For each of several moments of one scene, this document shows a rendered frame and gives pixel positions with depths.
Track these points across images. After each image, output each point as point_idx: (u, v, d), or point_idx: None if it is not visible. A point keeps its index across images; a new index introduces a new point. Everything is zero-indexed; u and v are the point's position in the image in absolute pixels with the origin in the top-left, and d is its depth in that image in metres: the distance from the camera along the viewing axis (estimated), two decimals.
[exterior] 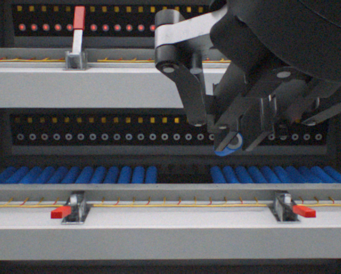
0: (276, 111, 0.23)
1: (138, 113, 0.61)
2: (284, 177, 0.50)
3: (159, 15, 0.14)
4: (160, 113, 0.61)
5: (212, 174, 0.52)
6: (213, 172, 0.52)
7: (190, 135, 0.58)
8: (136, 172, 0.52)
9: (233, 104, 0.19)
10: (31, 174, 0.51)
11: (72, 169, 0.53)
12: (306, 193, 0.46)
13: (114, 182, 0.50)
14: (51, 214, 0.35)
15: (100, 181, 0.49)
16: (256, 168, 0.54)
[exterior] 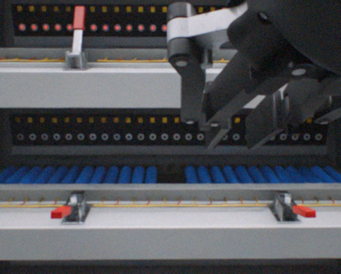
0: (289, 109, 0.23)
1: (138, 113, 0.61)
2: (284, 177, 0.50)
3: (173, 7, 0.14)
4: (160, 113, 0.61)
5: (212, 174, 0.52)
6: (213, 172, 0.52)
7: (190, 135, 0.58)
8: (136, 172, 0.52)
9: (232, 101, 0.19)
10: (31, 174, 0.51)
11: (72, 169, 0.53)
12: (306, 193, 0.46)
13: (114, 182, 0.50)
14: (51, 214, 0.35)
15: (100, 181, 0.49)
16: (256, 168, 0.54)
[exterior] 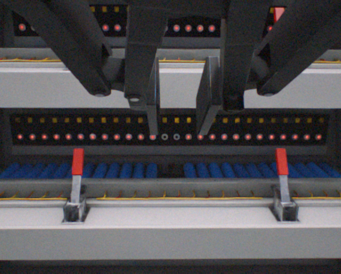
0: None
1: (138, 113, 0.61)
2: None
3: None
4: (160, 113, 0.61)
5: (211, 170, 0.54)
6: (211, 168, 0.54)
7: (190, 135, 0.58)
8: (136, 168, 0.53)
9: None
10: (35, 170, 0.52)
11: None
12: (300, 187, 0.48)
13: (116, 177, 0.51)
14: (75, 149, 0.44)
15: (102, 177, 0.51)
16: (254, 165, 0.55)
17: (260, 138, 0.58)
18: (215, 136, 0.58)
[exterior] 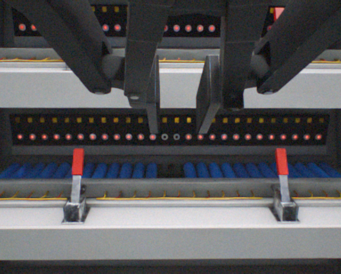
0: None
1: (138, 113, 0.61)
2: None
3: None
4: (160, 113, 0.61)
5: (211, 170, 0.54)
6: (211, 168, 0.54)
7: (190, 135, 0.58)
8: (136, 168, 0.53)
9: None
10: (35, 170, 0.52)
11: None
12: (300, 187, 0.48)
13: (116, 177, 0.51)
14: (75, 149, 0.44)
15: (102, 177, 0.51)
16: (254, 165, 0.55)
17: (260, 138, 0.58)
18: (215, 136, 0.58)
